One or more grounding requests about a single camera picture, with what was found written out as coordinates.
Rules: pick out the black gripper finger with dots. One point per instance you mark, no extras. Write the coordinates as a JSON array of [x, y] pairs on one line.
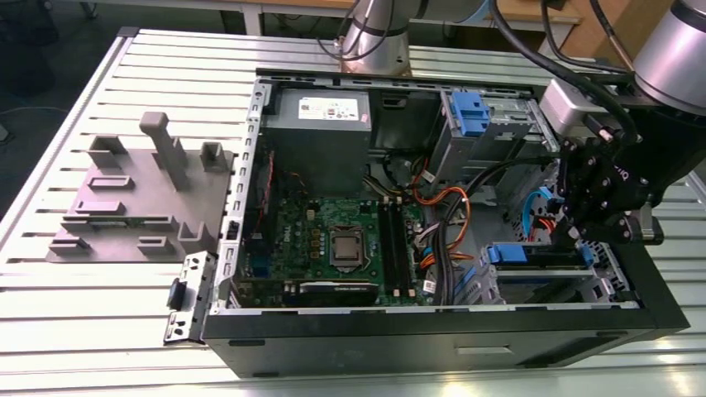
[[576, 178], [611, 229]]

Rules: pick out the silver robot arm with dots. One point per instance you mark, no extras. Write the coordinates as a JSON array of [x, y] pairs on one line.
[[672, 49]]

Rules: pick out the silver disk bay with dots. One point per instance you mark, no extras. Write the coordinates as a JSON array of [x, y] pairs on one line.
[[551, 285]]

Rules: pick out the silver drive cage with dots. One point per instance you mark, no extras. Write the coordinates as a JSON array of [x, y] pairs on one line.
[[458, 153]]

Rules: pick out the blue drive latch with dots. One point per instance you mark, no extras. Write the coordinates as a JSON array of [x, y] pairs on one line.
[[468, 120]]

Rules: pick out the wooden cabinet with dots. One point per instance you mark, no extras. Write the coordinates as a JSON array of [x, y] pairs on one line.
[[579, 45]]

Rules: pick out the black RAM slot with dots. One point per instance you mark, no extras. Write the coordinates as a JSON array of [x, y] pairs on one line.
[[388, 248]]

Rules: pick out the wooden desk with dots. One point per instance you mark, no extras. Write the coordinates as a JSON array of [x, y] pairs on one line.
[[528, 18]]

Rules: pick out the green motherboard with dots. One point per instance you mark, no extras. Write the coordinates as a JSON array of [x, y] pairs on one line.
[[352, 209]]

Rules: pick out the silver CPU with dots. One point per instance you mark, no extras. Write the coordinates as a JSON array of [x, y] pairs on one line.
[[345, 247]]

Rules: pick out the CPU socket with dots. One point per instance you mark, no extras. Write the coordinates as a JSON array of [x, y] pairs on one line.
[[348, 264]]

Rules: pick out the grey power supply unit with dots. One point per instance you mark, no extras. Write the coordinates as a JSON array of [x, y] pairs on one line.
[[313, 157]]

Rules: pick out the black open PC case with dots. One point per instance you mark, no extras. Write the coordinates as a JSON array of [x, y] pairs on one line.
[[386, 347]]

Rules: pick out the black graphics card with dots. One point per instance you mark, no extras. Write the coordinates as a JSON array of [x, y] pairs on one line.
[[336, 291]]

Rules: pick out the black case fan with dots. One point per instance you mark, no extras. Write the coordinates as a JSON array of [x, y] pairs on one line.
[[259, 198]]

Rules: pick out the grey parts rack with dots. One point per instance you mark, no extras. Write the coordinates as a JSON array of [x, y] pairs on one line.
[[143, 194]]

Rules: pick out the green RAM stick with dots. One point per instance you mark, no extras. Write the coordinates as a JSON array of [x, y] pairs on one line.
[[109, 223]]

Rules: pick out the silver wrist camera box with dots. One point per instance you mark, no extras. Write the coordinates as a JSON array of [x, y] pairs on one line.
[[567, 107]]

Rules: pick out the silver expansion slot bracket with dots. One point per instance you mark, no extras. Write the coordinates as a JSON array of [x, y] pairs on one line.
[[192, 264]]

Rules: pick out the black bracket latch knob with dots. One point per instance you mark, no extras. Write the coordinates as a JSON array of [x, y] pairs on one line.
[[176, 293]]

